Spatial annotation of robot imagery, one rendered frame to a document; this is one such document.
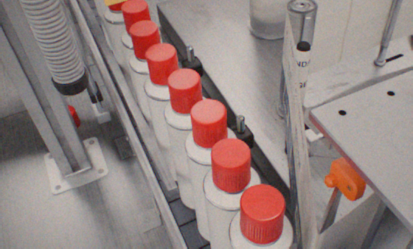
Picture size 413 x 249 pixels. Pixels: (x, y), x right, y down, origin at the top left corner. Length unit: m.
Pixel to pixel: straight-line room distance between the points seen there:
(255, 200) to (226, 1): 0.66
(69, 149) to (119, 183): 0.09
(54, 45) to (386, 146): 0.28
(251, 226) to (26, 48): 0.34
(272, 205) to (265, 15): 0.52
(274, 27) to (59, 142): 0.43
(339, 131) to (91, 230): 0.43
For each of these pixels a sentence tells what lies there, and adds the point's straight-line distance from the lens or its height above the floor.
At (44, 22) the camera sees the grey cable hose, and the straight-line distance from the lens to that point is 0.39.
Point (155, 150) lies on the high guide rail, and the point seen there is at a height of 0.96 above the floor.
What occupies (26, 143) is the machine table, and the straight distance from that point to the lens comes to 0.77.
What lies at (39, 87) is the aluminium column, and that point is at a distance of 0.58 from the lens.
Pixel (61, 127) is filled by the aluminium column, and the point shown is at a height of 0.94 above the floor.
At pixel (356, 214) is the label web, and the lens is 0.36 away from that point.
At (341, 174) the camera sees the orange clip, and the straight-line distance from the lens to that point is 0.33.
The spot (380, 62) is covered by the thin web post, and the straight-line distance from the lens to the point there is 0.77.
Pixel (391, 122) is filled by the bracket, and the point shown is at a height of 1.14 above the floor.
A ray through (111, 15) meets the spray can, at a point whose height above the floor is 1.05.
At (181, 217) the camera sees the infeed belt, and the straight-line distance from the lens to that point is 0.55.
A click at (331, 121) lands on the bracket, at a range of 0.29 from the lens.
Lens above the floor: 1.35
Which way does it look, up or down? 46 degrees down
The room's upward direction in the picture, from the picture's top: 5 degrees counter-clockwise
